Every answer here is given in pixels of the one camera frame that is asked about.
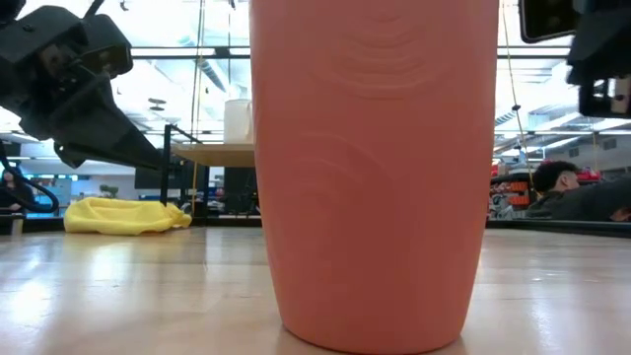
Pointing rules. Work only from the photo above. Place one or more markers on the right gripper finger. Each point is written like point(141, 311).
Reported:
point(547, 20)

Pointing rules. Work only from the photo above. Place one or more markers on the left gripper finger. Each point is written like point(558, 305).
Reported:
point(113, 140)

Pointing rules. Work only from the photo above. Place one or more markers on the white ceramic mug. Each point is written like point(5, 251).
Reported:
point(239, 120)

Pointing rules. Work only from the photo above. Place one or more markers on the orange plastic cup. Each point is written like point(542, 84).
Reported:
point(374, 197)

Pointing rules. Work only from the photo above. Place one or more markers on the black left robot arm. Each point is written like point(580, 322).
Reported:
point(7, 7)

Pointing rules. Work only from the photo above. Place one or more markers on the black monitor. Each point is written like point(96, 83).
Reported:
point(148, 180)

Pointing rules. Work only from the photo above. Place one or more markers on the yellow cloth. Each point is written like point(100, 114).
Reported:
point(123, 217)

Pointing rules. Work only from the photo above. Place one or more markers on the person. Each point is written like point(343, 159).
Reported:
point(12, 190)
point(581, 202)

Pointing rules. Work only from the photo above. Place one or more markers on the rack with red bins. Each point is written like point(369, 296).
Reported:
point(512, 194)

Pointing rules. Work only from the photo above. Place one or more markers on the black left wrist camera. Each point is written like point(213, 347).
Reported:
point(111, 51)

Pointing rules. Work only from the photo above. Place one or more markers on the wooden shelf with black frame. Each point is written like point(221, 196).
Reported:
point(217, 154)

